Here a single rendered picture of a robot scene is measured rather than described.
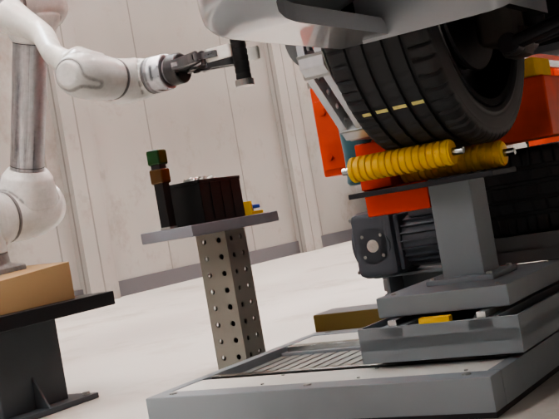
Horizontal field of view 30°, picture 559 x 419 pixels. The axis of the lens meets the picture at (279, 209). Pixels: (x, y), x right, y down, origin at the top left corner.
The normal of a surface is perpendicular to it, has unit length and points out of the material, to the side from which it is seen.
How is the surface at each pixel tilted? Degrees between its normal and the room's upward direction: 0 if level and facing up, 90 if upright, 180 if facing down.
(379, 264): 90
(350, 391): 90
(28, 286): 90
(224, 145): 90
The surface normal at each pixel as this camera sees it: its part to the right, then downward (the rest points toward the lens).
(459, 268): -0.51, 0.09
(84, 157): 0.82, -0.15
